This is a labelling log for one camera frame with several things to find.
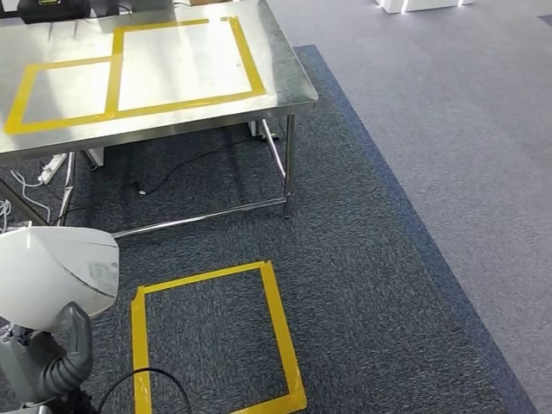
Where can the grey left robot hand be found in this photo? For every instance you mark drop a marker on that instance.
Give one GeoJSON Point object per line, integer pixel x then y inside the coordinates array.
{"type": "Point", "coordinates": [34, 360]}

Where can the white plastic mirror cover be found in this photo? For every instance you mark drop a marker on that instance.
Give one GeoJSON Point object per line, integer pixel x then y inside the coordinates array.
{"type": "Point", "coordinates": [47, 280]}

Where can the yellow tape on workbench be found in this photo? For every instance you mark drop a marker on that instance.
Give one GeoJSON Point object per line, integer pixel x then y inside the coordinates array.
{"type": "Point", "coordinates": [112, 85]}

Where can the stainless steel workbench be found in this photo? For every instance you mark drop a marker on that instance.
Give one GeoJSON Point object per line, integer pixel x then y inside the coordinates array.
{"type": "Point", "coordinates": [280, 85]}

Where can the white power strip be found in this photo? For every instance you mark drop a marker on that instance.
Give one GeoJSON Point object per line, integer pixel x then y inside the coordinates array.
{"type": "Point", "coordinates": [51, 168]}

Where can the yellow floor tape square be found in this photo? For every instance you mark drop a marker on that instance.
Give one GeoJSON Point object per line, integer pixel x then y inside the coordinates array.
{"type": "Point", "coordinates": [280, 331]}

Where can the black carry bag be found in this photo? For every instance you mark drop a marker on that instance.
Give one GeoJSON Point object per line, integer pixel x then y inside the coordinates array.
{"type": "Point", "coordinates": [51, 10]}

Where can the white lit plinth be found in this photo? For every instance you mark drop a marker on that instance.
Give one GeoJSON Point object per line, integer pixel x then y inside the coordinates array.
{"type": "Point", "coordinates": [422, 4]}

